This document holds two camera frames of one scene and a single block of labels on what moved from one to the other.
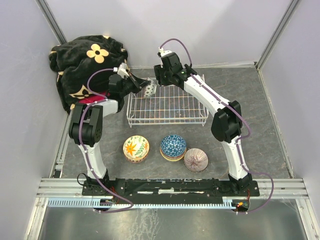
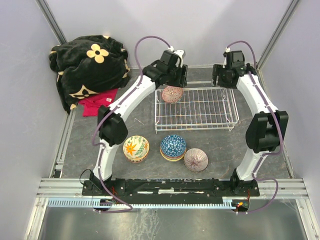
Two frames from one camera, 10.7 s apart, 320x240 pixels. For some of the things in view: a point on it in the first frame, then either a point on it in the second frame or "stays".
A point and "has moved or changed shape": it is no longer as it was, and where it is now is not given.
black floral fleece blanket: (76, 60) stays
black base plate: (127, 189) stays
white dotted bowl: (150, 89) has moved or changed shape
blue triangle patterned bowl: (173, 146) stays
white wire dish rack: (168, 104) has moved or changed shape
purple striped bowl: (195, 160) stays
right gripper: (158, 70) → (217, 70)
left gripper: (138, 84) → (182, 80)
